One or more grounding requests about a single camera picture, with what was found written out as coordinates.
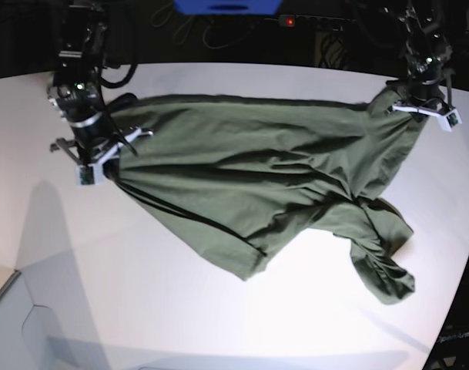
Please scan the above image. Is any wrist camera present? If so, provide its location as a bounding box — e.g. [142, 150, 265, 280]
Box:
[439, 109, 462, 132]
[75, 163, 104, 187]

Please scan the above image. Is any green t-shirt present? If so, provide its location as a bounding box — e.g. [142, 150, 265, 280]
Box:
[106, 89, 427, 304]

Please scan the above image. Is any blue box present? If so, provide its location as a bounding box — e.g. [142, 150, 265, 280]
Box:
[173, 0, 282, 15]

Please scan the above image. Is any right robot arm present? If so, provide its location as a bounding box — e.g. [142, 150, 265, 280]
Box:
[46, 1, 142, 167]

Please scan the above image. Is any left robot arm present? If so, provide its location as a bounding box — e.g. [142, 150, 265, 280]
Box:
[387, 1, 454, 116]

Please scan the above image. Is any black power strip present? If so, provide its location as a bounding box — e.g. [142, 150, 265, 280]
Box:
[277, 14, 356, 32]

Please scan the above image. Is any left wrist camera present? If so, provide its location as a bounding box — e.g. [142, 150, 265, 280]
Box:
[439, 109, 462, 132]

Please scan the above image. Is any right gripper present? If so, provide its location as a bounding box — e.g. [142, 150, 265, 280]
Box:
[50, 126, 153, 166]

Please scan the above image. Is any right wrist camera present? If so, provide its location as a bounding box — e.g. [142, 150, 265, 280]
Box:
[75, 163, 104, 187]

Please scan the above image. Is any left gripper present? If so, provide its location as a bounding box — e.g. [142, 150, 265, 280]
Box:
[390, 87, 457, 116]

